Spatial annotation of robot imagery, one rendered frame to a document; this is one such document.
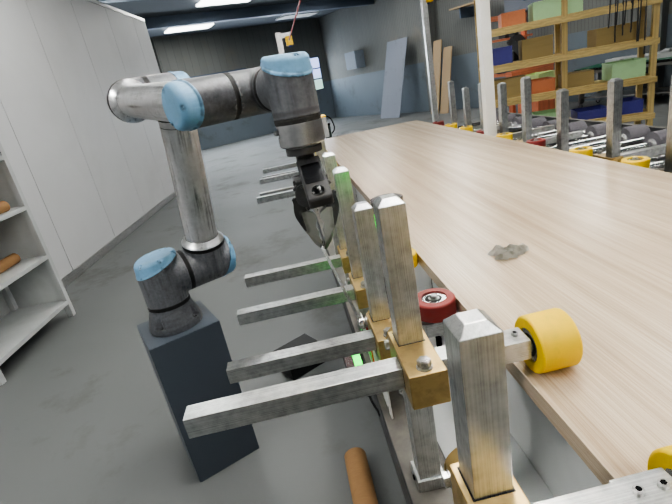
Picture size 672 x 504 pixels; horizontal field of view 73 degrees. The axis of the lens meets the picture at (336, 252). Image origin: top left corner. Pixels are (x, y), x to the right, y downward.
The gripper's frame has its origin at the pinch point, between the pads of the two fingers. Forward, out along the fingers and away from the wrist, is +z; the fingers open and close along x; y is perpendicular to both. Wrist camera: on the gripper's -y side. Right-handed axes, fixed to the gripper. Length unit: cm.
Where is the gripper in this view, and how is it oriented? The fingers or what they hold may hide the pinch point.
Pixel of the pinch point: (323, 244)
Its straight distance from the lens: 93.2
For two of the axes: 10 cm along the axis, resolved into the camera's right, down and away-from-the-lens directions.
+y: -1.3, -3.4, 9.3
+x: -9.8, 2.1, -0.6
